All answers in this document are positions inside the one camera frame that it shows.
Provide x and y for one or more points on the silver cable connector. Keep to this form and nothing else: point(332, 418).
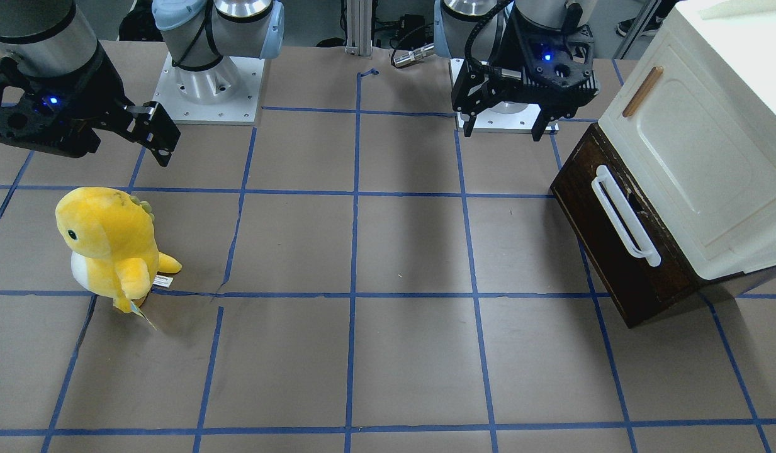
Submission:
point(411, 57)

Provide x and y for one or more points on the viewer-right gripper black finger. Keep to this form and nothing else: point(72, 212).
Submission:
point(545, 116)
point(469, 122)

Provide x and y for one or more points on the white arm base plate, viewer-left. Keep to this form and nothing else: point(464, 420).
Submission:
point(228, 93)

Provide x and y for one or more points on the aluminium frame post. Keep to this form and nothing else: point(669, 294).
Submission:
point(359, 28)

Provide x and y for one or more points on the black gripper body, viewer-left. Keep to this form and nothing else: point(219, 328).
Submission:
point(93, 99)

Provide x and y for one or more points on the dark wooden drawer cabinet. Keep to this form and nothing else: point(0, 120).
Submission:
point(708, 286)

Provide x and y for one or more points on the yellow plush dinosaur toy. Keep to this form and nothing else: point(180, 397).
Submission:
point(112, 238)

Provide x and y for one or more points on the cream plastic storage box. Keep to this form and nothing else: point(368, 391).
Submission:
point(695, 123)

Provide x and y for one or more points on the black gripper body, viewer-right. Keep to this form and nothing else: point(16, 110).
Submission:
point(492, 61)

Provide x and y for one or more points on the dark wooden drawer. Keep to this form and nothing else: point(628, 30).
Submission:
point(633, 253)

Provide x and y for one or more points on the viewer-left gripper black finger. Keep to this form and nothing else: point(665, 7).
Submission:
point(154, 129)

